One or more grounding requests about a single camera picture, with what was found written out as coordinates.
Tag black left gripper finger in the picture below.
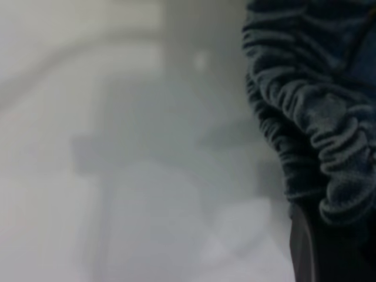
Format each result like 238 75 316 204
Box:
289 203 365 282

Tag blue denim jeans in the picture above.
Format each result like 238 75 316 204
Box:
241 0 376 227

